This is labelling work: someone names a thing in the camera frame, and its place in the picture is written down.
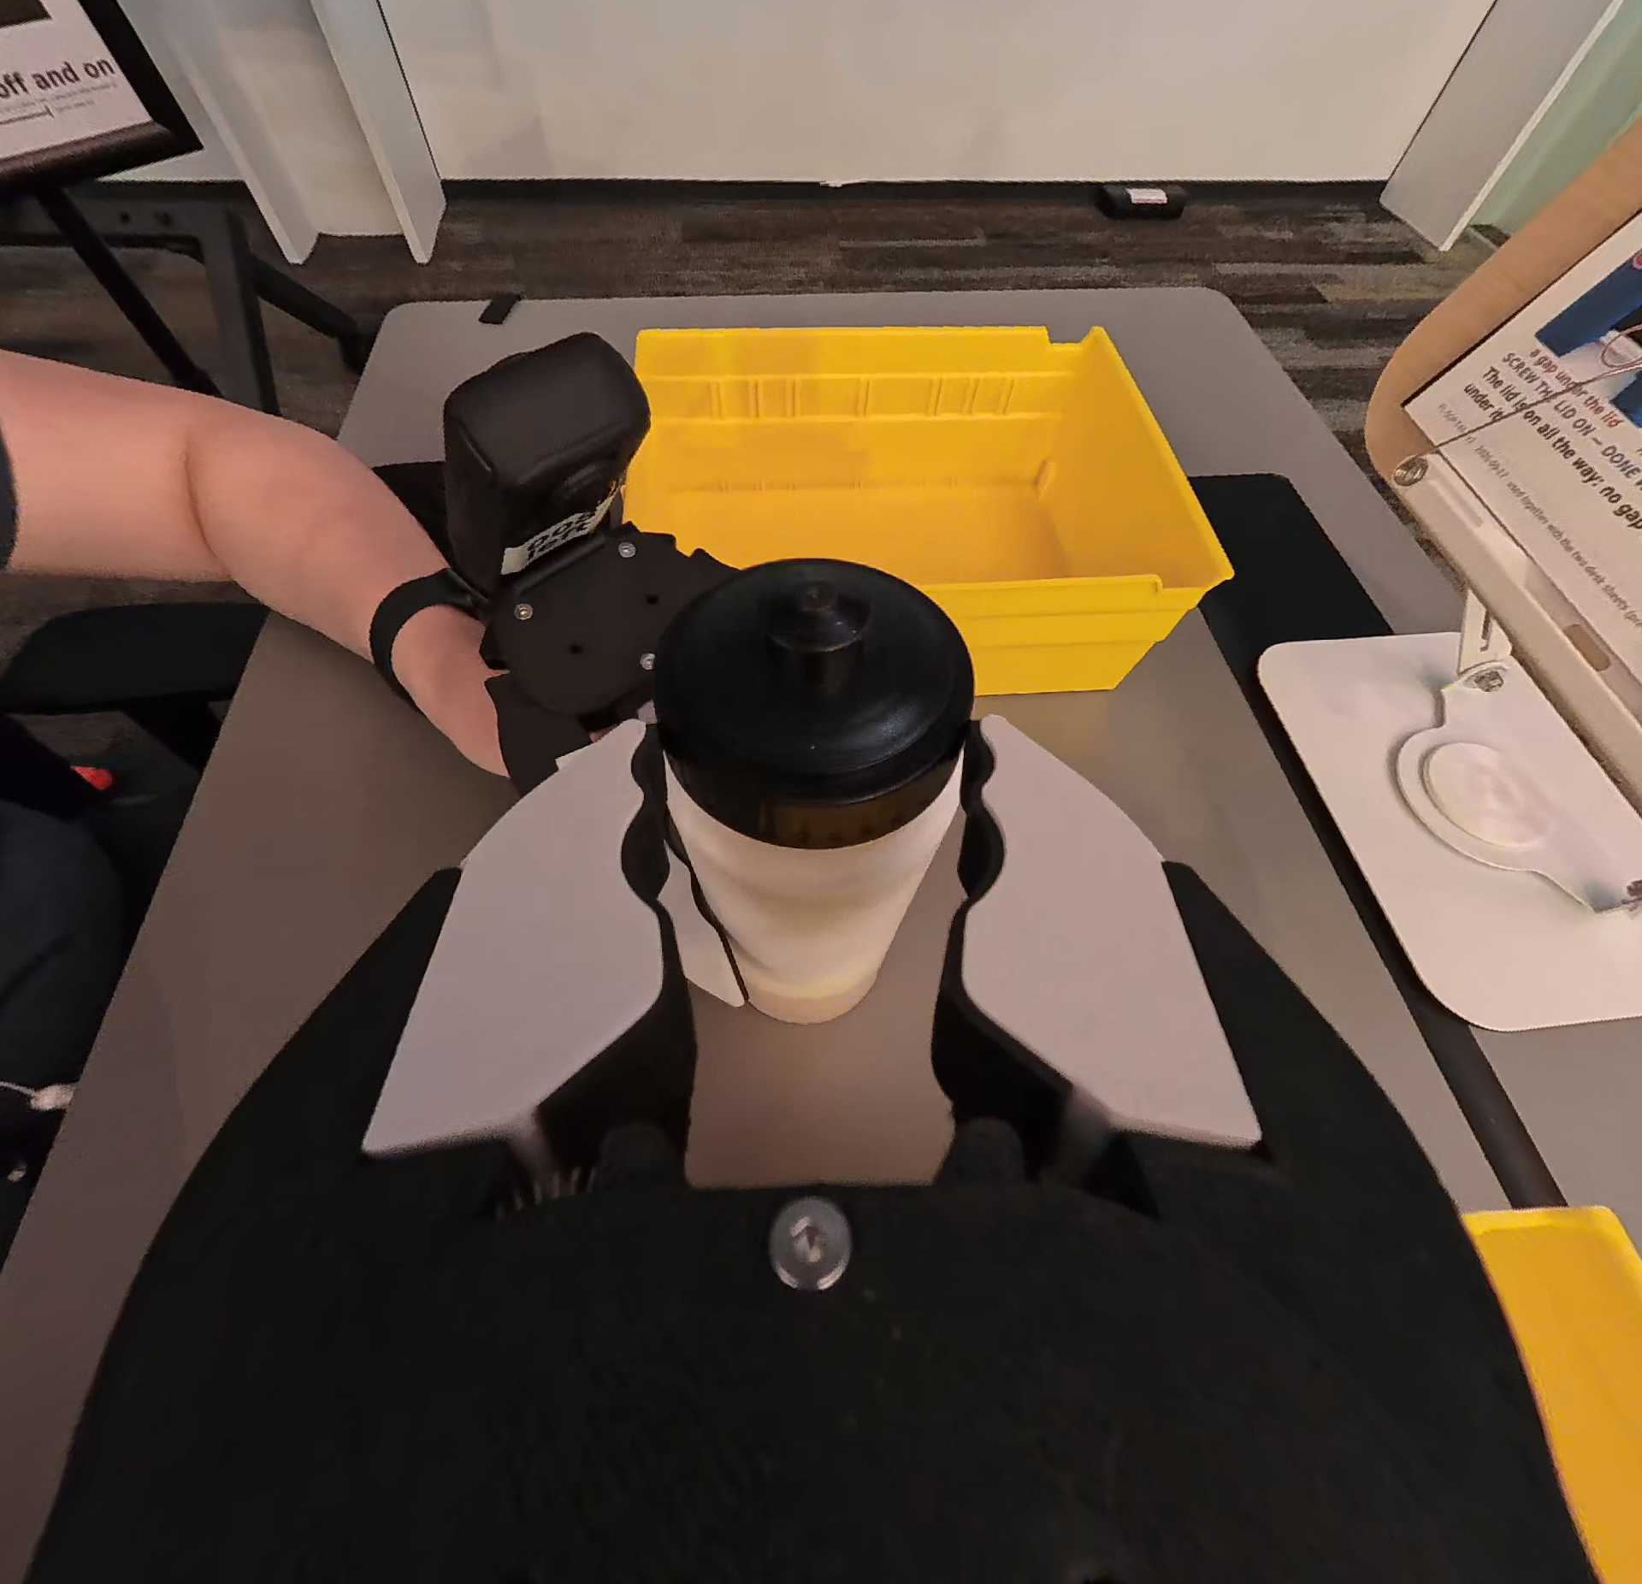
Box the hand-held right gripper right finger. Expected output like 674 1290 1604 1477
935 713 1263 1154

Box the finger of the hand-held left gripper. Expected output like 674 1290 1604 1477
654 836 754 1011

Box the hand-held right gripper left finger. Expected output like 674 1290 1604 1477
365 721 699 1166

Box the white plastic bottle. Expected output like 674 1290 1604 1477
663 790 970 1024

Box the black bottle lid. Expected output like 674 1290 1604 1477
652 562 978 847

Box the yellow plastic bin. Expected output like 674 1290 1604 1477
629 328 1236 698
1462 1205 1642 1584

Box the person's left forearm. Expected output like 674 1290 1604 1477
0 349 412 668

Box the person's left hand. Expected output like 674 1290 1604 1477
390 600 516 775

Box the black wristband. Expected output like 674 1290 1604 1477
367 566 488 692

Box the sign on black easel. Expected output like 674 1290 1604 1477
0 0 365 419

